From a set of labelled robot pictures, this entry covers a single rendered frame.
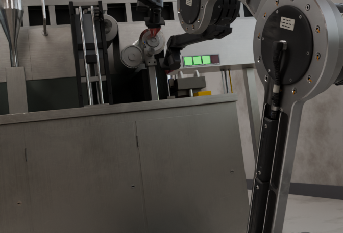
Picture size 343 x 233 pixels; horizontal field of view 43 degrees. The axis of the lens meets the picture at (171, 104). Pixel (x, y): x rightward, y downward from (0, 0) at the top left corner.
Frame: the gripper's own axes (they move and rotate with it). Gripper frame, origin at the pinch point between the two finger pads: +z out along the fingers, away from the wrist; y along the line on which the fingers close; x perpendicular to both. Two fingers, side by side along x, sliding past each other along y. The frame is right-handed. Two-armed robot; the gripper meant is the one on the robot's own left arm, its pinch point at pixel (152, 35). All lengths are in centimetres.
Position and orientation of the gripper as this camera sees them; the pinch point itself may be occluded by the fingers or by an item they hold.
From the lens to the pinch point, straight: 235.8
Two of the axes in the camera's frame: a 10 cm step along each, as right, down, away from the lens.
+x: -2.3, -6.8, 7.0
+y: 9.7, -0.7, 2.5
